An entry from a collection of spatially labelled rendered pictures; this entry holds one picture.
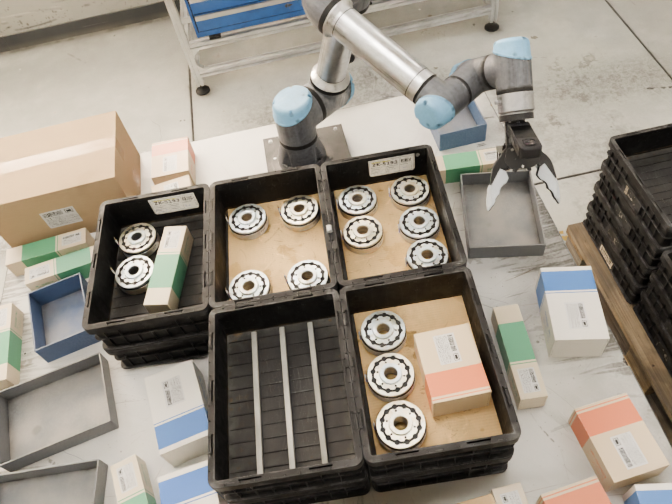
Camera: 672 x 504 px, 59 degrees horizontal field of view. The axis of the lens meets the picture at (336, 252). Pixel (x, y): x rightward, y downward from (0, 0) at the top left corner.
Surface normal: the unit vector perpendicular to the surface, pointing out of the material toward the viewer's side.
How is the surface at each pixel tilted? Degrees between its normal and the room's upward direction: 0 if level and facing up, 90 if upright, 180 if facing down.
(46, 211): 90
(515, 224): 0
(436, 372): 0
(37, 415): 0
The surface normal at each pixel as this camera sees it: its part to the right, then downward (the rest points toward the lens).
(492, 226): -0.12, -0.58
